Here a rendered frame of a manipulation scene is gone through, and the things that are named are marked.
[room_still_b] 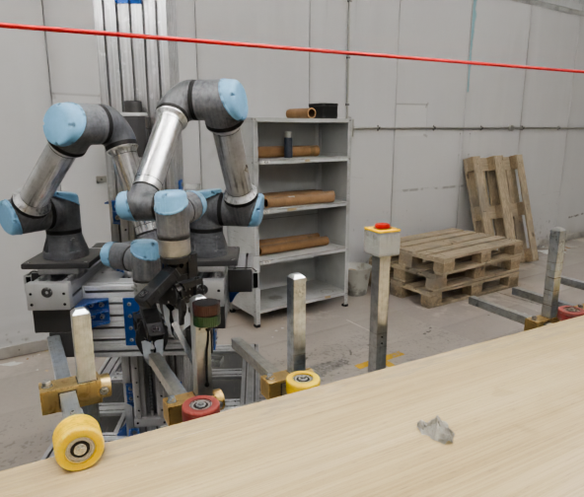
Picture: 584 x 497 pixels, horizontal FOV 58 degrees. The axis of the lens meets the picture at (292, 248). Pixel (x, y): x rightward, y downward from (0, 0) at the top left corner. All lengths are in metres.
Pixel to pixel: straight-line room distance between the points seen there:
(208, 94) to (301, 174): 3.01
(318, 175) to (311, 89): 0.72
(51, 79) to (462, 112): 3.95
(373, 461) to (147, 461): 0.40
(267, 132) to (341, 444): 3.49
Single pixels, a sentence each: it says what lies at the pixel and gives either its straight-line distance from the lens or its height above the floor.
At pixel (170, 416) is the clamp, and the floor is 0.85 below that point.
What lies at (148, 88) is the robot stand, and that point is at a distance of 2.03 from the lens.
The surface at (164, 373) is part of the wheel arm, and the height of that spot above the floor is 0.86.
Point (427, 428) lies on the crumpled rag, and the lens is 1.10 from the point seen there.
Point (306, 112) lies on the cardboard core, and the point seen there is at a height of 1.59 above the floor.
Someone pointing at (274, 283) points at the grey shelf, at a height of 0.17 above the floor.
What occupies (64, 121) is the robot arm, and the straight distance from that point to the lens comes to 1.57.
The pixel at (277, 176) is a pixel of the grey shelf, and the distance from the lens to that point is 4.38.
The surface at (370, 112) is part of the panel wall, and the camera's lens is 4.98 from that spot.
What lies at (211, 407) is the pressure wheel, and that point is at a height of 0.91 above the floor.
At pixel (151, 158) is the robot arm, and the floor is 1.40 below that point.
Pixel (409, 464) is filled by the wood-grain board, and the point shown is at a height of 0.90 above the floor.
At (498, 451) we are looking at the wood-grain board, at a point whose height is 0.90.
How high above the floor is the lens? 1.48
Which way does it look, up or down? 13 degrees down
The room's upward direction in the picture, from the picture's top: straight up
